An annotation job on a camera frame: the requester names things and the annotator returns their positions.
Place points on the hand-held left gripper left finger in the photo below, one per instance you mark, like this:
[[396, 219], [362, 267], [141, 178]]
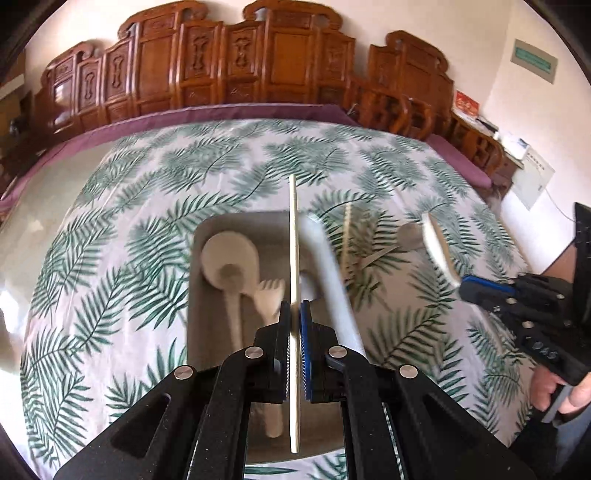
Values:
[[284, 350]]

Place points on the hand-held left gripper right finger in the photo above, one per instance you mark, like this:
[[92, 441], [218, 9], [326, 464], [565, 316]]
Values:
[[305, 350]]

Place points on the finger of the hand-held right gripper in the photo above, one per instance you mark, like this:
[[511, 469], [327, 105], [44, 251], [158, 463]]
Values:
[[489, 302], [485, 284]]

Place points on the beige fork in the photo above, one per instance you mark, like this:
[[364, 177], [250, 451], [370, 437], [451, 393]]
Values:
[[268, 302]]

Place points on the rectangular metal tray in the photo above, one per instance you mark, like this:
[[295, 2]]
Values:
[[217, 332]]

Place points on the large beige spoon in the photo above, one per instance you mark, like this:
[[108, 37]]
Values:
[[217, 258]]

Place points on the person's right forearm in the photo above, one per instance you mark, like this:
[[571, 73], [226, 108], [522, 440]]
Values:
[[561, 261]]

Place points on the person's right hand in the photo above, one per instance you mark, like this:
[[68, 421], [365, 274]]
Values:
[[577, 392]]

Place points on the wooden side table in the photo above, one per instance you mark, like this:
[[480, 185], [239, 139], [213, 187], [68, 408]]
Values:
[[508, 170]]

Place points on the purple armchair cushion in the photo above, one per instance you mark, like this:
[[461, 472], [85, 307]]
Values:
[[461, 159]]

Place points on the white desk phone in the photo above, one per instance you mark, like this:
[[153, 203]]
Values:
[[515, 144]]

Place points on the red box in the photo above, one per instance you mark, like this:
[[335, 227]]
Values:
[[467, 102]]

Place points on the green leaf print tablecloth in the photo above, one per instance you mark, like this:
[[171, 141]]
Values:
[[138, 207]]

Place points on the carved wooden armchair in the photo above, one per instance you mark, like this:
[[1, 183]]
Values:
[[406, 64]]

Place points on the carved wooden sofa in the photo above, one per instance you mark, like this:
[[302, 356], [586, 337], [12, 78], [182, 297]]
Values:
[[286, 50]]

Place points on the white wall distribution box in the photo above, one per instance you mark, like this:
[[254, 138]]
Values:
[[533, 177]]

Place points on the grey green wall panel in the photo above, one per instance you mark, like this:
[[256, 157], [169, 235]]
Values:
[[533, 61]]

